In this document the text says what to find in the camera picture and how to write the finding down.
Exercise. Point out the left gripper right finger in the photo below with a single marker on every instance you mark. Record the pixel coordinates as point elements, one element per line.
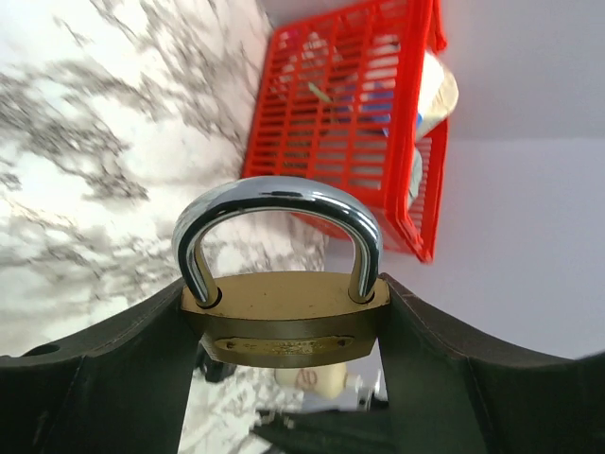
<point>455,389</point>

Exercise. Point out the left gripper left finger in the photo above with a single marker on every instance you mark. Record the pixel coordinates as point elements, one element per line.
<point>119,386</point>

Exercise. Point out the large brass padlock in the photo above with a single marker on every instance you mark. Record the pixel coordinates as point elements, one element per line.
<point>282,319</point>

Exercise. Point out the white plastic bottle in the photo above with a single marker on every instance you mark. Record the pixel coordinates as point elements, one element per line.
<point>328,381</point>

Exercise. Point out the beige paper roll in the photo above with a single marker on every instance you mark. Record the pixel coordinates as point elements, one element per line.
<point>438,95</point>

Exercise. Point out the red plastic basket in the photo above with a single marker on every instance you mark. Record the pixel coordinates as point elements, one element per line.
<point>338,104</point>

